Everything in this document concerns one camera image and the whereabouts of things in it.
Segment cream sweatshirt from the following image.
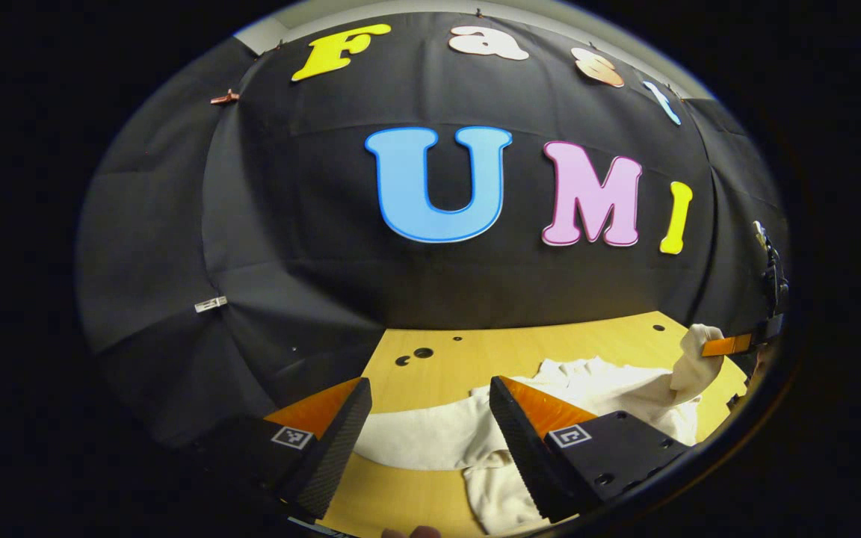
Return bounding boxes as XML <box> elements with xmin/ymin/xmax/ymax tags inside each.
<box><xmin>354</xmin><ymin>324</ymin><xmax>724</xmax><ymax>535</ymax></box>

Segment black backdrop cloth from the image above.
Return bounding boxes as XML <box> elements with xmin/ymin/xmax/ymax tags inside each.
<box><xmin>75</xmin><ymin>11</ymin><xmax>790</xmax><ymax>449</ymax></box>

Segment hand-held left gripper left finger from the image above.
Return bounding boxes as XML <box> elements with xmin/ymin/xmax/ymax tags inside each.
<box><xmin>199</xmin><ymin>377</ymin><xmax>373</xmax><ymax>520</ymax></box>

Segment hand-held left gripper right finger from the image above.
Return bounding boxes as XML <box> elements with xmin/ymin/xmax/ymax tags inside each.
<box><xmin>489</xmin><ymin>375</ymin><xmax>693</xmax><ymax>524</ymax></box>

